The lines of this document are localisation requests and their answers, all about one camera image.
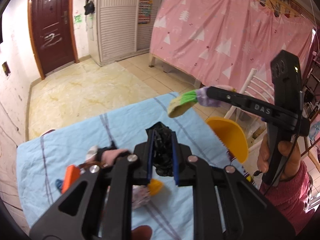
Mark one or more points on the person left hand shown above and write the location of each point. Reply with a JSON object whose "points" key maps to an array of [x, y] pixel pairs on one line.
{"points": [[143, 232]]}

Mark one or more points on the white metal chair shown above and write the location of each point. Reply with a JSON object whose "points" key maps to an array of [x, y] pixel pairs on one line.
{"points": [[257, 86]]}

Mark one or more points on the green purple striped sock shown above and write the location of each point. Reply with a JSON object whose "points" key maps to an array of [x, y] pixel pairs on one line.
{"points": [[179, 105]]}

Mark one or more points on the colourful wall chart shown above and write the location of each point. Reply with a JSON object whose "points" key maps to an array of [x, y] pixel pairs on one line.
{"points": [[144, 11]]}

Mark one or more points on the orange cardboard box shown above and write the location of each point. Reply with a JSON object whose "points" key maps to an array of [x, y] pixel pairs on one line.
{"points": [[71, 175]]}

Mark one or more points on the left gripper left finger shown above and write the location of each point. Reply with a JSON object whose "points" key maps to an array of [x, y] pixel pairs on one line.
{"points": [[98, 204]]}

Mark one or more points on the pink curtain with trees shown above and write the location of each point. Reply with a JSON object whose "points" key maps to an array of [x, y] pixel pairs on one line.
{"points": [[220, 41]]}

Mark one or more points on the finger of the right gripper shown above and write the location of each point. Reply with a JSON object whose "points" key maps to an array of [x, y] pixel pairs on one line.
{"points": [[232, 98]]}

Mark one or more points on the dark red door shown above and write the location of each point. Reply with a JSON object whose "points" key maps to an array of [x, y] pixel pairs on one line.
{"points": [[52, 34]]}

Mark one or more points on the black hanging bag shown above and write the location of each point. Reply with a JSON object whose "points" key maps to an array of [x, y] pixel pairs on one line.
{"points": [[89, 8]]}

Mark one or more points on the black plastic bag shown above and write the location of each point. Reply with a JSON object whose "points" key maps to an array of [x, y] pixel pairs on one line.
{"points": [[160, 137]]}

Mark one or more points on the white louvered wardrobe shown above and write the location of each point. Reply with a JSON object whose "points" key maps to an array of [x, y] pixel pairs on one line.
{"points": [[119, 34]]}

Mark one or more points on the blue crumpled sock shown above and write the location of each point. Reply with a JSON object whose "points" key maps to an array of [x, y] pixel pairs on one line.
{"points": [[59, 185]]}

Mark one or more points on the small yellow plastic cup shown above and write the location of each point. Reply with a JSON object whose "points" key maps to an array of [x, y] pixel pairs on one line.
{"points": [[154, 187]]}

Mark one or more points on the yellow plastic bin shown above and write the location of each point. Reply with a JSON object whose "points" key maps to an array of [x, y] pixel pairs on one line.
{"points": [[232, 136]]}

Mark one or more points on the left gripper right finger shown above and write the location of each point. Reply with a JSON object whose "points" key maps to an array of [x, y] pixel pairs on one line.
{"points": [[225, 204]]}

